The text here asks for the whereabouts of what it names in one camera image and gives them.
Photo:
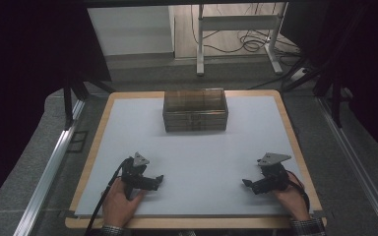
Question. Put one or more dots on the person's right hand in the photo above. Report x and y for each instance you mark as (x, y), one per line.
(292, 200)

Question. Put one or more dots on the dark curtain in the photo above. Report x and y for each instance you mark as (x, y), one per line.
(23, 82)
(370, 65)

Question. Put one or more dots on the white table mat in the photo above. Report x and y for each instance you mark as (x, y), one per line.
(193, 154)

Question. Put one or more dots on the aluminium rail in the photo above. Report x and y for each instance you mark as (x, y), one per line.
(52, 170)
(357, 164)

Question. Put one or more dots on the transparent drawer box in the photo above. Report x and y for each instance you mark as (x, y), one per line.
(193, 122)

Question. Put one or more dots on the black metal stand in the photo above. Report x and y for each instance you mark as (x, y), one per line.
(68, 105)
(336, 105)

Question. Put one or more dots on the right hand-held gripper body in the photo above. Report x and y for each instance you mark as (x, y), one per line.
(277, 178)

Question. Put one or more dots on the white partition panel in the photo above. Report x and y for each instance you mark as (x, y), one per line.
(131, 29)

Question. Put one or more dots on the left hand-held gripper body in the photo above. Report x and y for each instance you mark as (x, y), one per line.
(132, 173)

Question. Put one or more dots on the white power strip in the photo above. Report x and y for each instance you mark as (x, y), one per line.
(298, 74)

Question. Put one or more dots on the white desk frame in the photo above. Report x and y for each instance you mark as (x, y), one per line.
(236, 23)

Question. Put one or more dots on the person's left hand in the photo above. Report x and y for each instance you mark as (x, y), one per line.
(119, 205)

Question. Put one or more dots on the black rectangular floor frame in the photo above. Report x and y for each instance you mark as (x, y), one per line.
(77, 141)

